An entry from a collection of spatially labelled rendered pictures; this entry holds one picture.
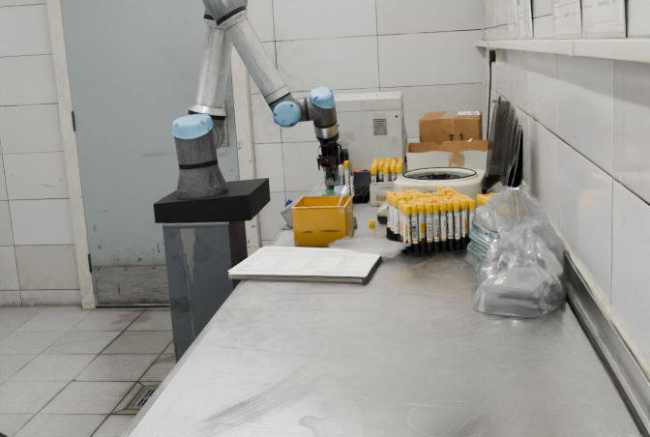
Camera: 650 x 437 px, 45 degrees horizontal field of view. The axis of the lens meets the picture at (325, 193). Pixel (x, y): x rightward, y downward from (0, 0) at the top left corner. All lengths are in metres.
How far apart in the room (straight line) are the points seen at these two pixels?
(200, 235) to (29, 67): 2.40
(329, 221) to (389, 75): 2.17
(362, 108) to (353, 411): 1.72
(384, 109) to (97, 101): 2.01
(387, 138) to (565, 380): 1.64
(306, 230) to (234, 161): 2.21
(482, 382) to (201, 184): 1.33
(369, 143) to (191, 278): 0.79
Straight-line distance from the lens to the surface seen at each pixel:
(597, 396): 1.13
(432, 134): 3.05
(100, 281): 4.48
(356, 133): 2.68
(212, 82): 2.41
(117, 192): 4.31
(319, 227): 1.89
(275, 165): 4.10
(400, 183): 2.07
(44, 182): 4.54
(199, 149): 2.28
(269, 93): 2.27
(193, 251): 2.30
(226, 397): 1.14
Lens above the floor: 1.35
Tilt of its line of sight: 11 degrees down
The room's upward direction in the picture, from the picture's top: 3 degrees counter-clockwise
